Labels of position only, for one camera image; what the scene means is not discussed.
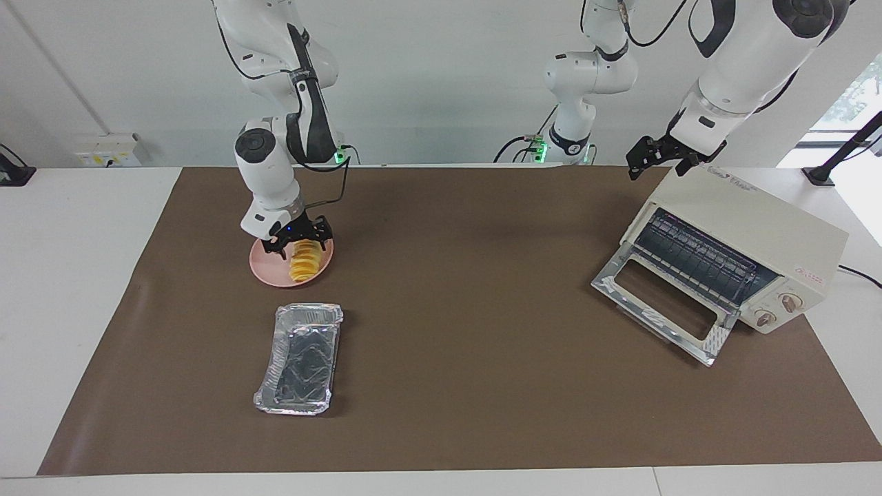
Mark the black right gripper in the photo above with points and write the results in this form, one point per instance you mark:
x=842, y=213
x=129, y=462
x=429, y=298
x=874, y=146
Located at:
x=296, y=231

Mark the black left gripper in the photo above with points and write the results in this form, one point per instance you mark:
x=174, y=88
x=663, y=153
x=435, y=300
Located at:
x=679, y=150

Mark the sliced orange bread loaf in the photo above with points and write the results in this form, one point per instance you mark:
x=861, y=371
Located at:
x=303, y=265

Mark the aluminium foil tray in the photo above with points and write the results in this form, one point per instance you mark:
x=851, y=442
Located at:
x=300, y=362

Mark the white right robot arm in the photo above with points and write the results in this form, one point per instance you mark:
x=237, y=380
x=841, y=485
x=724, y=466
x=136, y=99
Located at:
x=265, y=172

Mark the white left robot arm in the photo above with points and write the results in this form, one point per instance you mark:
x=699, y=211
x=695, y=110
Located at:
x=737, y=69

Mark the cream toaster oven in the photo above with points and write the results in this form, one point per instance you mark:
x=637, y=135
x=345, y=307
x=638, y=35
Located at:
x=758, y=220

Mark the glass oven door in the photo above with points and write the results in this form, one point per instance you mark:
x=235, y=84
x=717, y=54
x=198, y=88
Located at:
x=620, y=289

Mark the cream oven knob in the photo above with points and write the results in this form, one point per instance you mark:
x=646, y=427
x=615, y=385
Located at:
x=765, y=317
x=790, y=301

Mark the pink round plate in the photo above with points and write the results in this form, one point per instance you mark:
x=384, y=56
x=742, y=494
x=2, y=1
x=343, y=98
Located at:
x=269, y=269

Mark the brown table mat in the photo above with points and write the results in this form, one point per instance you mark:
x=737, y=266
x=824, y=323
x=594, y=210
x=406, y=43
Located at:
x=468, y=344

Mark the black camera stand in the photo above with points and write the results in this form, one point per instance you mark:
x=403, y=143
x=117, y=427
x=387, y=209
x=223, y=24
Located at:
x=844, y=150

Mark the white wall socket strip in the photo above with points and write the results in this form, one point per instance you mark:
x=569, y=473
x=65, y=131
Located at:
x=103, y=153

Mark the black table clamp mount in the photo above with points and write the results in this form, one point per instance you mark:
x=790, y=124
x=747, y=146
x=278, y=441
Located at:
x=14, y=173

